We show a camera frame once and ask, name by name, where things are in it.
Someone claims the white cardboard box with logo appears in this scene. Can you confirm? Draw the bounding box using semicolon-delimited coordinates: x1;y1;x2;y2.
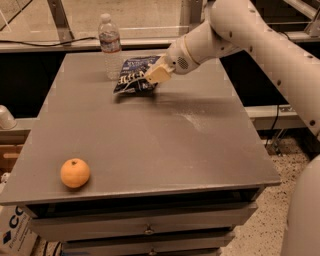
0;206;37;256

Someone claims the grey drawer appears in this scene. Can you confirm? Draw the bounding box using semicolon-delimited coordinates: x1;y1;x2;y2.
63;230;234;256
30;202;257;241

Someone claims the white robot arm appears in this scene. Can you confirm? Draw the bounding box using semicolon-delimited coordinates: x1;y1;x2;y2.
145;0;320;256

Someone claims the metal frame bracket centre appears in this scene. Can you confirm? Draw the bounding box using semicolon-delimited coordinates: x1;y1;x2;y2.
187;0;203;30

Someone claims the top grey drawer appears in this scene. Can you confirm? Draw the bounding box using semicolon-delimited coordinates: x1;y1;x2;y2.
30;202;257;241

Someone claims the blue Kettle chip bag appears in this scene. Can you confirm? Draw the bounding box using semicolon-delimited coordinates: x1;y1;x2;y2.
113;55;159;94

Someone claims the grey drawer cabinet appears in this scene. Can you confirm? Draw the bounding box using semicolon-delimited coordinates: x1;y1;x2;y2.
0;48;282;256

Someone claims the orange fruit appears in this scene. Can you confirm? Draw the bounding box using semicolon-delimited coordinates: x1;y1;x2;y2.
60;158;90;188

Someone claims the black hanging cable right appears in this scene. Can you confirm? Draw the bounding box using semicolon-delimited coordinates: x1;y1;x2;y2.
264;105;281;148

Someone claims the metal frame bracket left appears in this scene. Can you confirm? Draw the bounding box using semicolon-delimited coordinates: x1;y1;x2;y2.
47;0;74;44

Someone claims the black cable on ledge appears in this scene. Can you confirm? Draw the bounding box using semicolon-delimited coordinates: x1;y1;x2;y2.
0;36;98;48

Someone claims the white cup object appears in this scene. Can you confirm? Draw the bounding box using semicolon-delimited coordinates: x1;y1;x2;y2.
0;105;17;130

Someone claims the metal frame bracket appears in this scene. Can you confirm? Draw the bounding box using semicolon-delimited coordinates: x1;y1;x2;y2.
47;0;74;44
187;0;203;30

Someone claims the clear plastic water bottle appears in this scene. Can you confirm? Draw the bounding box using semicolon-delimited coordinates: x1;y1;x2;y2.
98;13;122;80

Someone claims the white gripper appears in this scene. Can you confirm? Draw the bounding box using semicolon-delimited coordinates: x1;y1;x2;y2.
144;34;202;84

